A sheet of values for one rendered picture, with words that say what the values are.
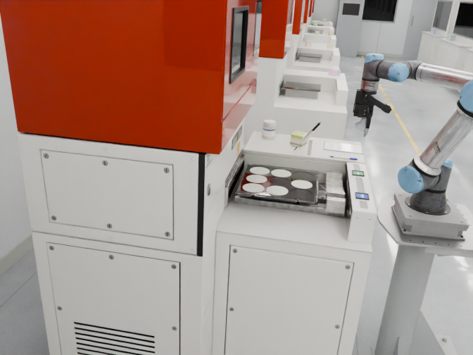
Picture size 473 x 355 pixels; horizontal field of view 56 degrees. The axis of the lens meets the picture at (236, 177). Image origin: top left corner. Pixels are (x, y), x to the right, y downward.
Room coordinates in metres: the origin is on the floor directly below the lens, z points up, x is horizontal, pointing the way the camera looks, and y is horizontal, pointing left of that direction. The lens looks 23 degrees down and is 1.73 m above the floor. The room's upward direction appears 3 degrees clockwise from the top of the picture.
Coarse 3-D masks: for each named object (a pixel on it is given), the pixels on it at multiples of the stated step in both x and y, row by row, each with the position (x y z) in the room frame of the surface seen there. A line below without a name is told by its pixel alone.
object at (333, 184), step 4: (328, 180) 2.04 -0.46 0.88; (332, 180) 2.04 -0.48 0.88; (336, 180) 2.04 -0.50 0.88; (340, 180) 2.04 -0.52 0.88; (328, 184) 1.99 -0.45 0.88; (332, 184) 1.99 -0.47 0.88; (336, 184) 2.00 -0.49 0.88; (340, 184) 2.00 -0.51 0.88; (328, 188) 1.94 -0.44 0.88; (332, 188) 1.94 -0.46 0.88; (336, 188) 1.94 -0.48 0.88; (340, 188) 1.95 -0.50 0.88; (328, 208) 1.74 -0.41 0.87; (332, 208) 1.74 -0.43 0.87; (336, 208) 1.74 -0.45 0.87; (340, 208) 1.74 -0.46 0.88; (344, 208) 1.73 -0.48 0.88; (332, 212) 1.74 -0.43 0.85; (336, 212) 1.74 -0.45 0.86; (340, 212) 1.74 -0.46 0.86
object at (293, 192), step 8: (248, 168) 2.09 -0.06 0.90; (272, 168) 2.10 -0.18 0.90; (280, 168) 2.11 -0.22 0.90; (264, 176) 2.00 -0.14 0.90; (272, 176) 2.00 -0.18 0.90; (296, 176) 2.02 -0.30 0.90; (304, 176) 2.03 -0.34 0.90; (312, 176) 2.03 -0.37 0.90; (264, 184) 1.90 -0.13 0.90; (272, 184) 1.91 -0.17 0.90; (280, 184) 1.91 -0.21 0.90; (288, 184) 1.92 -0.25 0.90; (312, 184) 1.94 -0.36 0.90; (248, 192) 1.80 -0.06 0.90; (256, 192) 1.80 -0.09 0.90; (264, 192) 1.81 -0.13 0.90; (288, 192) 1.82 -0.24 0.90; (296, 192) 1.83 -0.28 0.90; (304, 192) 1.83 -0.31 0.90; (312, 192) 1.84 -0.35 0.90; (312, 200) 1.75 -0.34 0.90
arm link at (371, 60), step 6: (372, 54) 1.92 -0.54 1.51; (378, 54) 1.93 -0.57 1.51; (366, 60) 1.94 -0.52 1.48; (372, 60) 1.91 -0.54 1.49; (378, 60) 1.91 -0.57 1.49; (366, 66) 1.93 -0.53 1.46; (372, 66) 1.90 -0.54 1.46; (366, 72) 1.93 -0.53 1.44; (372, 72) 1.90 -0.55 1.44; (366, 78) 1.92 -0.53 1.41; (372, 78) 1.91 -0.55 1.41; (378, 78) 1.92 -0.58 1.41
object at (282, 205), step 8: (240, 200) 1.84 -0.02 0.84; (248, 200) 1.84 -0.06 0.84; (256, 200) 1.83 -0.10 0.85; (264, 200) 1.83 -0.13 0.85; (272, 200) 1.84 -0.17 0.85; (280, 208) 1.81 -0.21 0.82; (288, 208) 1.81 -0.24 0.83; (296, 208) 1.80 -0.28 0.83; (304, 208) 1.80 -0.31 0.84; (312, 208) 1.79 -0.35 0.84; (320, 208) 1.78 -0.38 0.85
